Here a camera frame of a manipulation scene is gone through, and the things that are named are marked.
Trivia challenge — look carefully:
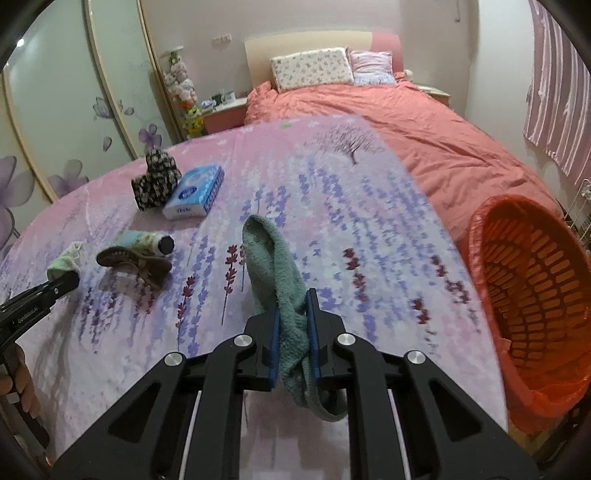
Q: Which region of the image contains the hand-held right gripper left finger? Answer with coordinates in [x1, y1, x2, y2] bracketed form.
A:
[53, 314, 282, 480]

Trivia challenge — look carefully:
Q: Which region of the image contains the floral sliding door wardrobe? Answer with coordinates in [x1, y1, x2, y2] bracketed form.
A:
[0, 0, 185, 259]

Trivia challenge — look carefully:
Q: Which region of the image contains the pink striped pillow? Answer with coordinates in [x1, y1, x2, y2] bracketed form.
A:
[347, 50, 398, 86]

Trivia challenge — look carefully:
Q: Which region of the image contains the pink white nightstand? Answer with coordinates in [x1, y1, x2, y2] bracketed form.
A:
[413, 83, 452, 108]
[201, 98, 249, 134]

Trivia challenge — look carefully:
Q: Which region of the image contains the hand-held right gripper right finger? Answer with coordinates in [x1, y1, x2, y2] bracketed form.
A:
[305, 288, 541, 480]

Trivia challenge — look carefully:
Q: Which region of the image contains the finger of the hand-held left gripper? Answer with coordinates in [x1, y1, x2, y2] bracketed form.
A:
[0, 272, 82, 345]

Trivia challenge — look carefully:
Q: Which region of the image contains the brown plaid scrunchie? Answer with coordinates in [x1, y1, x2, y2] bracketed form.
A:
[95, 246, 172, 291]

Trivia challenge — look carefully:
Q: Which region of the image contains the orange plastic laundry basket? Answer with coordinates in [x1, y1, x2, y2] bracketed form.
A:
[464, 194, 591, 435]

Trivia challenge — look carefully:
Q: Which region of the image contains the blue tissue pack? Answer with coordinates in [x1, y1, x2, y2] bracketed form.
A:
[161, 165, 225, 220]

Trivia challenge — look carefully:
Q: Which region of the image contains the yellow green plush toy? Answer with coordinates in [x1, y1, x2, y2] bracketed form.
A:
[184, 105, 205, 138]

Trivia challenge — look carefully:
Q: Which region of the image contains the pale green sock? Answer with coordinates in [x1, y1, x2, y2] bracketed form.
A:
[46, 241, 85, 281]

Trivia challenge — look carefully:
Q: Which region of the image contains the bed with salmon duvet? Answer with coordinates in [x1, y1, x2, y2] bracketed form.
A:
[244, 76, 561, 241]

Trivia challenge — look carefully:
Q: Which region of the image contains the pink lavender print tablecloth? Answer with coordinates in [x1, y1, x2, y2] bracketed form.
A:
[0, 113, 509, 467]

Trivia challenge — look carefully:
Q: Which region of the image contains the person's left hand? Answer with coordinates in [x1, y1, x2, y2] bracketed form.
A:
[0, 344, 43, 420]

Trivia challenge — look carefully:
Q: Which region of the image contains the cream and pink headboard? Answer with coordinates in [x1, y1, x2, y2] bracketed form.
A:
[244, 30, 406, 90]

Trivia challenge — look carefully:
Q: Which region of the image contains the white wire rack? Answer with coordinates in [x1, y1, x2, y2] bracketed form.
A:
[561, 180, 591, 232]

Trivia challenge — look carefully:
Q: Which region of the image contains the hanging plush toy column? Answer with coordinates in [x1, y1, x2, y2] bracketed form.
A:
[161, 46, 200, 108]

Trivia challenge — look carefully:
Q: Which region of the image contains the green terry sock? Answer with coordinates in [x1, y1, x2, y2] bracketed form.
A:
[241, 215, 347, 422]

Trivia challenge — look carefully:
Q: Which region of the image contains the pink striped curtain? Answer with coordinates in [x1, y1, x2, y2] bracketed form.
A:
[523, 0, 591, 190]

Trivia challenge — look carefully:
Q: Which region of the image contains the white floral pillow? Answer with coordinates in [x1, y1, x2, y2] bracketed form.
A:
[270, 47, 355, 92]

